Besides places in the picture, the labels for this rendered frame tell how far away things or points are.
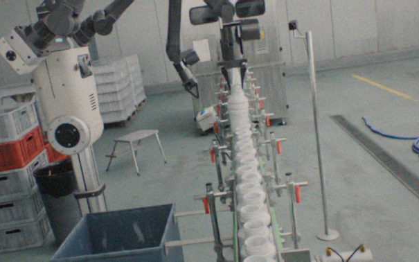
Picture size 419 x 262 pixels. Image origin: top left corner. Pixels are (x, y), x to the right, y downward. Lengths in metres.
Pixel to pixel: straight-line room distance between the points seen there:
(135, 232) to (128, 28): 10.62
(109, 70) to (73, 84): 6.39
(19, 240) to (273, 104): 3.85
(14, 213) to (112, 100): 4.59
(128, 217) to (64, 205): 1.97
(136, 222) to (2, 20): 11.80
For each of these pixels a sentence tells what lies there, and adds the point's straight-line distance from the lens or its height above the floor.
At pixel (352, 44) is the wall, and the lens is 12.16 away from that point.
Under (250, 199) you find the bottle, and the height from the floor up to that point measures 1.16.
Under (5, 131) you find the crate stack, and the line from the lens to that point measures 3.71.
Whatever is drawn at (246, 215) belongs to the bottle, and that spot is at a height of 1.16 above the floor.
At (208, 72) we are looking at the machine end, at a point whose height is 0.90.
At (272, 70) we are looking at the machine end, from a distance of 6.28.
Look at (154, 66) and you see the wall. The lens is 11.94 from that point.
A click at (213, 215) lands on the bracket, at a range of 1.18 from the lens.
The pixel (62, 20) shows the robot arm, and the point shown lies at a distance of 1.51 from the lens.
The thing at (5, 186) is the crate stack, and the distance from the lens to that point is 3.83.
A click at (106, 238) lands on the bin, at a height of 0.85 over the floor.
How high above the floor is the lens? 1.50
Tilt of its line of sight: 13 degrees down
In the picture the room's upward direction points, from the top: 9 degrees counter-clockwise
